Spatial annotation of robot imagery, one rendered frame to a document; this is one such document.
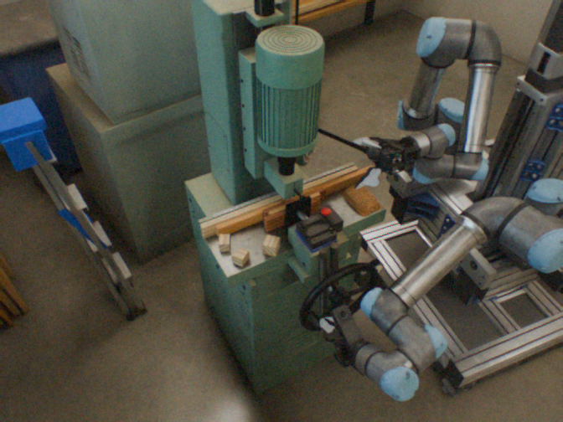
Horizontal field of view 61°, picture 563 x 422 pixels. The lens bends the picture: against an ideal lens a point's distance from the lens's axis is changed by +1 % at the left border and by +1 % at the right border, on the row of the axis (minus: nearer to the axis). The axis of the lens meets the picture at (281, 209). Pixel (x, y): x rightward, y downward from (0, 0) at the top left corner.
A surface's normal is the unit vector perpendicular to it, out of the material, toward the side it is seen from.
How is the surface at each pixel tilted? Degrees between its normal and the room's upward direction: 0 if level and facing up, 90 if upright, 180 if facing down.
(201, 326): 0
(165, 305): 0
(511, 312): 0
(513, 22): 90
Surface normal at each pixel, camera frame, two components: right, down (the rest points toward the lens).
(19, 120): 0.01, -0.70
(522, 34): -0.79, 0.43
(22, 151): 0.57, 0.58
